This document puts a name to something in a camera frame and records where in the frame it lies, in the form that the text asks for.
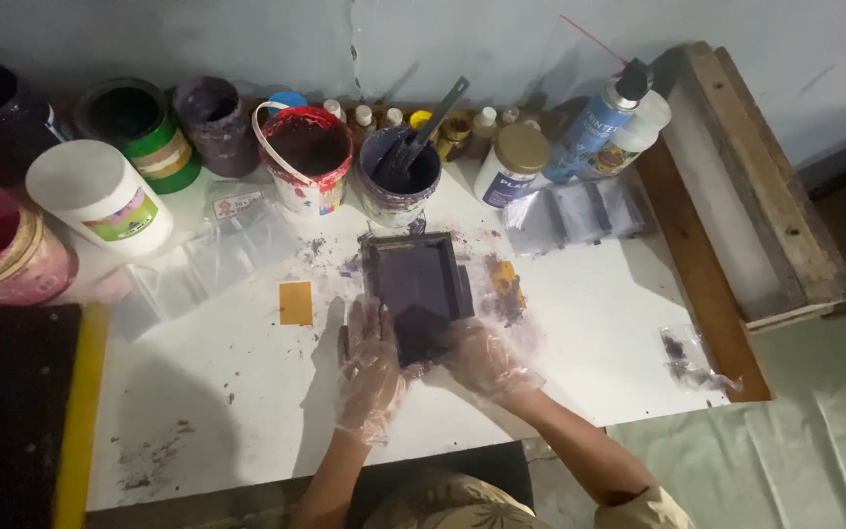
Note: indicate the purple-stained open jar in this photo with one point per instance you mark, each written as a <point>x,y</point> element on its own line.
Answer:
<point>216,125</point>

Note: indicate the person's left hand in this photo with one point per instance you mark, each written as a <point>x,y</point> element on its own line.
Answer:
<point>368,375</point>

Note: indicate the small white-capped bottle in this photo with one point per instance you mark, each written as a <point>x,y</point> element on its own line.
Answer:
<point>335,109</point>
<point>509,114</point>
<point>363,117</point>
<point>393,116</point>
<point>485,123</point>

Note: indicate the person's right fingers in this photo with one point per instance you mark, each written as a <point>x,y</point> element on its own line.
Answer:
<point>446,351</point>

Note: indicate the black board with yellow edge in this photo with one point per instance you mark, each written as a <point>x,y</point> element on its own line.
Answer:
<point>19,415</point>

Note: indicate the person's left fingers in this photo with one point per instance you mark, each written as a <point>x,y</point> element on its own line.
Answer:
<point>366,327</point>

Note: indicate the dark purple-stained squeegee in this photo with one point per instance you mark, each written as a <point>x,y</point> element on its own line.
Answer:
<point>417,336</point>

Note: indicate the pile of clear plastic bags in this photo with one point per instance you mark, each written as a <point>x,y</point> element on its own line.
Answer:
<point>203,253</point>

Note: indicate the small dark printing screen frame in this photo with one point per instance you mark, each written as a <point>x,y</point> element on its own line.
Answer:
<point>415,275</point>

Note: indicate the person's patterned beige shirt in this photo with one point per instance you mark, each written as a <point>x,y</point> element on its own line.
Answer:
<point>460,507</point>

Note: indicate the blue-capped bottle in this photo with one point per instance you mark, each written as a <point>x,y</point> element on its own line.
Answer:
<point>287,99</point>

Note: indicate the person's right hand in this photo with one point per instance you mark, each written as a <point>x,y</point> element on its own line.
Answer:
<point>485,364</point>

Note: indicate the blue spray can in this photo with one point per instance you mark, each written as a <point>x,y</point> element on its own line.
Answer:
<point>592,128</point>

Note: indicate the stained yellow tape patch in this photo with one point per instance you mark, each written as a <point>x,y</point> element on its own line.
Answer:
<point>505,283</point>

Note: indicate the pale green sheet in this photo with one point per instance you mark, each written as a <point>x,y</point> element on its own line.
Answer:
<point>761,441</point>

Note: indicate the crumpled stained plastic bag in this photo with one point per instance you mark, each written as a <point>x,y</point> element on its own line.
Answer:
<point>691,360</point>

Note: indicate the pink paint tub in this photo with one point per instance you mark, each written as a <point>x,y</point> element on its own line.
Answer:
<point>1,246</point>

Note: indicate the green tin can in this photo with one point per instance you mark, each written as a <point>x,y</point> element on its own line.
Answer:
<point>145,136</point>

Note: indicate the small yellow-capped bottle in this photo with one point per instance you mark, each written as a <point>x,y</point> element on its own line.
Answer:
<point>421,118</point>

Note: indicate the white bottle with colourful label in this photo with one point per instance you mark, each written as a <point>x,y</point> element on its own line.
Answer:
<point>632,136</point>

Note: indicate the large wooden screen frame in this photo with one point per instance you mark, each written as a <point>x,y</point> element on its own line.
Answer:
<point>753,184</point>

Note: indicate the grey paint spatula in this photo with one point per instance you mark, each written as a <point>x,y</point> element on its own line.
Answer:
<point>423,136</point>

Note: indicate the purple paint bucket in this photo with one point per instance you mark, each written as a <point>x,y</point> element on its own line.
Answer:
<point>397,187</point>

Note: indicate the white jar with green label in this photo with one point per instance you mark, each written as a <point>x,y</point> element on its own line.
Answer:
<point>100,195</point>

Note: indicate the white jar with gold lid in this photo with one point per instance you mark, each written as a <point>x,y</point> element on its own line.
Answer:
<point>512,165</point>

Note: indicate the brown wooden board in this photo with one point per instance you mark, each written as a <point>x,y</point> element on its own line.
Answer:
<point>695,272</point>

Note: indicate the stack of printed plastic bags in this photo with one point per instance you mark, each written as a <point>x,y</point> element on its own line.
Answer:
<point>577,213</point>

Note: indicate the small gold jar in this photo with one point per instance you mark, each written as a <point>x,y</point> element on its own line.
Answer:
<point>456,137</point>

